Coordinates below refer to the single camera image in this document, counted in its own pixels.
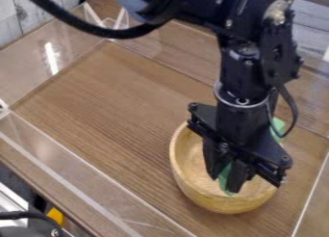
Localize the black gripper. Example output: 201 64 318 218
187 87 294 194

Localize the green rectangular block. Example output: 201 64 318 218
217 118 285 197

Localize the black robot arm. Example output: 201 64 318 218
118 0 303 194

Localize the brown wooden bowl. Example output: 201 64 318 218
169 122 277 215

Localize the yellow black device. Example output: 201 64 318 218
29 196 88 237

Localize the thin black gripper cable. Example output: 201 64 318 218
266 85 301 139

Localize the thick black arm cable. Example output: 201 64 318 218
17 0 181 40

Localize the black cable bottom left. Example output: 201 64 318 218
0 210 62 237

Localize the clear acrylic corner bracket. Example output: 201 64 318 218
82 3 129 30

